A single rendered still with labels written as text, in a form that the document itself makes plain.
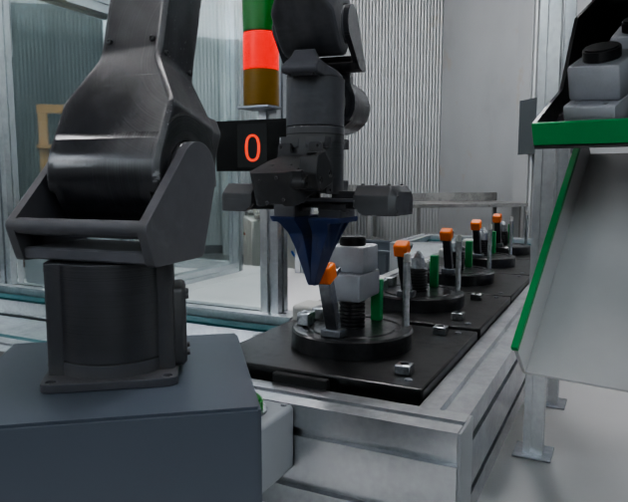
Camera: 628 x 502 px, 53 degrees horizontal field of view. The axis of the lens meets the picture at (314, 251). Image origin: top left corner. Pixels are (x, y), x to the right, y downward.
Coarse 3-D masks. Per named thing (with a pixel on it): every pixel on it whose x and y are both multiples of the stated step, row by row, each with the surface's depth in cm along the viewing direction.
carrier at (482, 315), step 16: (416, 256) 94; (432, 256) 98; (416, 272) 94; (432, 272) 98; (384, 288) 95; (400, 288) 97; (416, 288) 94; (432, 288) 97; (448, 288) 98; (368, 304) 95; (384, 304) 91; (400, 304) 89; (416, 304) 89; (432, 304) 89; (448, 304) 89; (464, 304) 94; (480, 304) 95; (496, 304) 95; (416, 320) 84; (432, 320) 84; (448, 320) 84; (464, 320) 84; (480, 320) 84; (480, 336) 80
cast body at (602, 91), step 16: (592, 48) 52; (608, 48) 51; (576, 64) 53; (592, 64) 52; (608, 64) 51; (624, 64) 50; (576, 80) 53; (592, 80) 52; (608, 80) 51; (624, 80) 51; (576, 96) 53; (592, 96) 52; (608, 96) 52; (624, 96) 52; (576, 112) 53; (592, 112) 52; (608, 112) 51; (624, 112) 52
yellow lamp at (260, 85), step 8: (248, 72) 86; (256, 72) 85; (264, 72) 85; (272, 72) 86; (248, 80) 86; (256, 80) 86; (264, 80) 86; (272, 80) 86; (248, 88) 86; (256, 88) 86; (264, 88) 86; (272, 88) 86; (248, 96) 86; (256, 96) 86; (264, 96) 86; (272, 96) 86; (248, 104) 86; (256, 104) 86; (264, 104) 86; (272, 104) 86
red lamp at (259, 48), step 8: (248, 32) 85; (256, 32) 85; (264, 32) 85; (248, 40) 85; (256, 40) 85; (264, 40) 85; (272, 40) 86; (248, 48) 85; (256, 48) 85; (264, 48) 85; (272, 48) 86; (248, 56) 86; (256, 56) 85; (264, 56) 85; (272, 56) 86; (248, 64) 86; (256, 64) 85; (264, 64) 85; (272, 64) 86
